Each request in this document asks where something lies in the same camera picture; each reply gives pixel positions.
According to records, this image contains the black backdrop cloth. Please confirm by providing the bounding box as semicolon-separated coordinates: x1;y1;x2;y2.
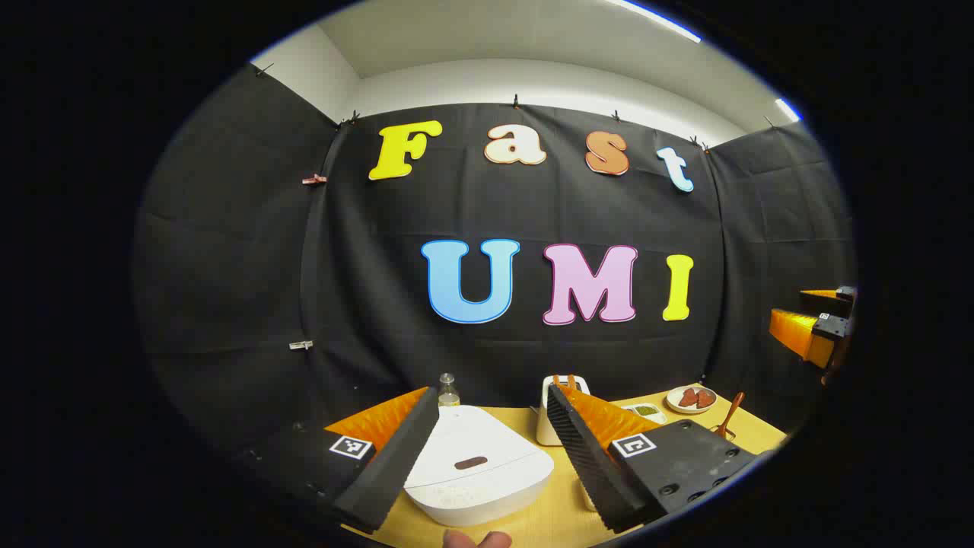
133;65;859;457

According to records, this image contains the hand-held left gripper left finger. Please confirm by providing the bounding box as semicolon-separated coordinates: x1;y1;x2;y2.
243;387;441;534

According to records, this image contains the brown wooden spoon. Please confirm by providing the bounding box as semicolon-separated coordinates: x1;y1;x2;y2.
715;392;745;438

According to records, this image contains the white toaster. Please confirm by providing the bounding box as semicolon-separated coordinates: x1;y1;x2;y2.
535;374;590;447

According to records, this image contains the white rice cooker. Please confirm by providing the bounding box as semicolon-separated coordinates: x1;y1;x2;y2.
403;406;555;527

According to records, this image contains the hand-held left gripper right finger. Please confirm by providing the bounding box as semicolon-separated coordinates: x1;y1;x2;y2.
546;383;758;534

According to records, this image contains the round white plate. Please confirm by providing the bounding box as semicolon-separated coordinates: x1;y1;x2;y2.
666;385;718;415

